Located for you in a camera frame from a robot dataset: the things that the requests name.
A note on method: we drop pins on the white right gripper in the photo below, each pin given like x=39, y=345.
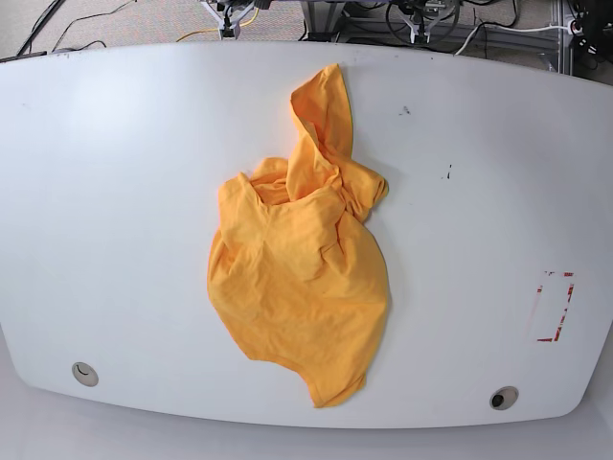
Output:
x=230, y=16

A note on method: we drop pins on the right table cable grommet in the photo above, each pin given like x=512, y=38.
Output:
x=504, y=398

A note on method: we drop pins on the orange t-shirt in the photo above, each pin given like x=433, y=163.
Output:
x=294, y=274

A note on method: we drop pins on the left table cable grommet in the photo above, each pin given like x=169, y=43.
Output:
x=85, y=374

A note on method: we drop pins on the table cable grommet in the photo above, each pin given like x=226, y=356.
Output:
x=504, y=398
x=85, y=374

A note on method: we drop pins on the red tape rectangle marking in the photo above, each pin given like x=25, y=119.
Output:
x=554, y=297

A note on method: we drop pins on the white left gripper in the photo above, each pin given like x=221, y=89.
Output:
x=420, y=26

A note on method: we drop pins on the aluminium frame stand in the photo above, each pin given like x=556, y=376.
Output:
x=487, y=26

